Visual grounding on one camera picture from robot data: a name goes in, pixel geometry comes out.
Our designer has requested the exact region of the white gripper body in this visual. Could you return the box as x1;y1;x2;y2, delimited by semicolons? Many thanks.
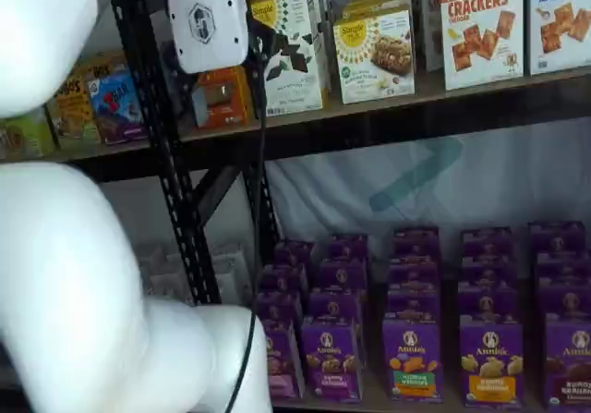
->
165;0;251;75

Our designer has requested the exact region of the purple Annie's box pink patch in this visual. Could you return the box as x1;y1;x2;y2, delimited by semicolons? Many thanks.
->
263;319;307;399
256;290;305;326
274;240;316;269
260;264;309;294

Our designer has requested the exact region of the orange Revival box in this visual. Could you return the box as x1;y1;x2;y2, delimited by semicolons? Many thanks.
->
191;67;254;130

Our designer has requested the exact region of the orange Bobo's box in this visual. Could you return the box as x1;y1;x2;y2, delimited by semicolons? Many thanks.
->
76;51;128;81
45;78;102;152

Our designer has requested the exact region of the blue Z Bar box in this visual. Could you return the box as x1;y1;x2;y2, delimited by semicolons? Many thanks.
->
87;66;150;147

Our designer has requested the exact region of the Simple Mills cookie box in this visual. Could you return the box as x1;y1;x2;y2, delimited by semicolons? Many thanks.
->
332;8;416;105

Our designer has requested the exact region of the green Bobo's box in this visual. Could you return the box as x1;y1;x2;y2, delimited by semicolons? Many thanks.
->
0;107;56;160

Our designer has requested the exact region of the orange pretzel crackers cheddar box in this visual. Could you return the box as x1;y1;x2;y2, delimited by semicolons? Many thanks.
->
417;0;445;73
438;0;526;91

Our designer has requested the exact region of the white carton box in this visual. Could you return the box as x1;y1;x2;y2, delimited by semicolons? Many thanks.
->
210;241;254;304

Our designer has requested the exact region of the purple Annie's box violet patch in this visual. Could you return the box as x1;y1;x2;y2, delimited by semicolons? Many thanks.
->
300;318;365;403
325;233;369;261
308;287;367;322
318;258;368;292

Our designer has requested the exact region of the purple Annie's box green patch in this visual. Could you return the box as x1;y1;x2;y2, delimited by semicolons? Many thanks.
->
381;315;445;404
393;226;440;261
389;258;440;292
386;287;442;320

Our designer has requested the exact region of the blue pretzel crackers box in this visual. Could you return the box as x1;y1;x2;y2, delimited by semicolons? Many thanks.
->
525;0;591;77

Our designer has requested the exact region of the purple Annie's box yellow patch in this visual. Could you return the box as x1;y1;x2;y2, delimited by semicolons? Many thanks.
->
460;255;516;289
457;285;521;320
461;227;514;260
459;315;525;407

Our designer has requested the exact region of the purple Annie's box brown patch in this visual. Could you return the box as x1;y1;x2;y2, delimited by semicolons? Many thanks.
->
528;221;586;255
543;313;591;409
535;251;591;287
537;283;591;317

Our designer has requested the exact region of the white backdrop sheet teal logo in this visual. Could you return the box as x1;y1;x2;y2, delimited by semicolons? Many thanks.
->
265;119;591;285

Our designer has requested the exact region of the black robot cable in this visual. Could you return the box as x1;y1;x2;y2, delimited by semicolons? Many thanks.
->
233;29;270;413

